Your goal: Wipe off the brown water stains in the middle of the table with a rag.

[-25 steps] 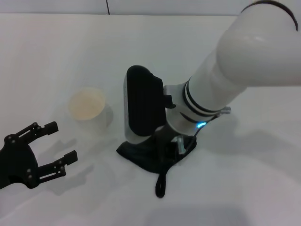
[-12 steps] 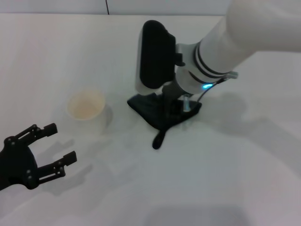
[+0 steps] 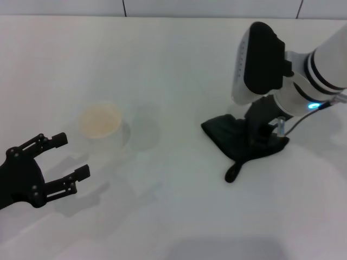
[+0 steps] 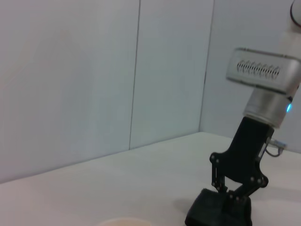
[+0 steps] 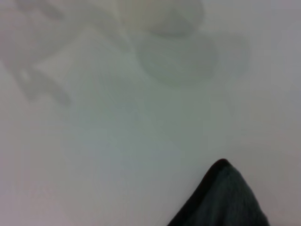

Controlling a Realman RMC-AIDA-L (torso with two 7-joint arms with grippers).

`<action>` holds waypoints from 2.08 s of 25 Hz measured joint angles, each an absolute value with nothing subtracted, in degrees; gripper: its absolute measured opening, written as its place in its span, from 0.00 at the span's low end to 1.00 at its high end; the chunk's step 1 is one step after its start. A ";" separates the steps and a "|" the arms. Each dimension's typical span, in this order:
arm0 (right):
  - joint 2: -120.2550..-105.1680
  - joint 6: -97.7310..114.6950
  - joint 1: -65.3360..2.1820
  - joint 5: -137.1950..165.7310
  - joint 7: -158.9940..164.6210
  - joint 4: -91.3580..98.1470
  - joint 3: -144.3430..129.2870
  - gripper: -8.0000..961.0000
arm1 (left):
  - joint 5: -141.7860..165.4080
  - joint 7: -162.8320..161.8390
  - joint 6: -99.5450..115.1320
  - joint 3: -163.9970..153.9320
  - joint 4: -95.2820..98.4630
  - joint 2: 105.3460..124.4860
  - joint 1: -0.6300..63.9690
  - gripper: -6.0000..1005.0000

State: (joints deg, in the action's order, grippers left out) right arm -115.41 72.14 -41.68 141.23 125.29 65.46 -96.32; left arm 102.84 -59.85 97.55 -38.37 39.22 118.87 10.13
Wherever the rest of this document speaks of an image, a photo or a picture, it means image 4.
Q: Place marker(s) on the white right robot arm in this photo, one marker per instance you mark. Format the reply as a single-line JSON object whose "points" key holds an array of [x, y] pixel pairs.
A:
{"points": [[265, 108]]}

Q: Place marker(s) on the white paper cup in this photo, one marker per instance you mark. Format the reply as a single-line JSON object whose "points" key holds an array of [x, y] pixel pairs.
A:
{"points": [[122, 222]]}

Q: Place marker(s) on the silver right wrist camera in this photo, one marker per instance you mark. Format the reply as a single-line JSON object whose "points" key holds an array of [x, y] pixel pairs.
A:
{"points": [[258, 70]]}

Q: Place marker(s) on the dark blue rag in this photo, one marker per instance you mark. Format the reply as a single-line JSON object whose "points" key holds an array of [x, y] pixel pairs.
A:
{"points": [[204, 209]]}

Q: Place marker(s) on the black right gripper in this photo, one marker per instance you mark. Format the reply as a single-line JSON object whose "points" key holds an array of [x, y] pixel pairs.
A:
{"points": [[244, 155]]}

